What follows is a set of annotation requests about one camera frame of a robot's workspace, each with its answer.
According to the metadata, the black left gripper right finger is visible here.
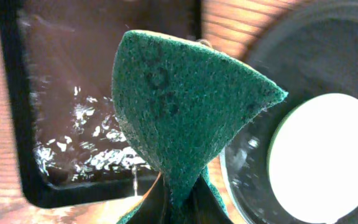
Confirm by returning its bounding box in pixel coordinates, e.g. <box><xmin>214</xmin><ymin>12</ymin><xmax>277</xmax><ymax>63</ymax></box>
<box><xmin>191</xmin><ymin>176</ymin><xmax>232</xmax><ymax>224</ymax></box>

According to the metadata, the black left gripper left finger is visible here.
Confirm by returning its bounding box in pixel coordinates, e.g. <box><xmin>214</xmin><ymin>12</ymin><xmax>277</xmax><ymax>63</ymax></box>
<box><xmin>129</xmin><ymin>174</ymin><xmax>170</xmax><ymax>224</ymax></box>

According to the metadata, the green and yellow sponge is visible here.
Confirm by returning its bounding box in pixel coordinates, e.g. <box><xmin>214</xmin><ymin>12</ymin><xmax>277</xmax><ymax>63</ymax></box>
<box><xmin>112</xmin><ymin>30</ymin><xmax>287</xmax><ymax>223</ymax></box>

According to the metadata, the rectangular black tray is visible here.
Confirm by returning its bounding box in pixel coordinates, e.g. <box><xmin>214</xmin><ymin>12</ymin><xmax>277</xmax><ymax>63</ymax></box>
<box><xmin>0</xmin><ymin>0</ymin><xmax>201</xmax><ymax>208</ymax></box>

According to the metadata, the round black tray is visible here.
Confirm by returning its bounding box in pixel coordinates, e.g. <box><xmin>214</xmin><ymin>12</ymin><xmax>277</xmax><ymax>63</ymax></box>
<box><xmin>220</xmin><ymin>1</ymin><xmax>358</xmax><ymax>224</ymax></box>

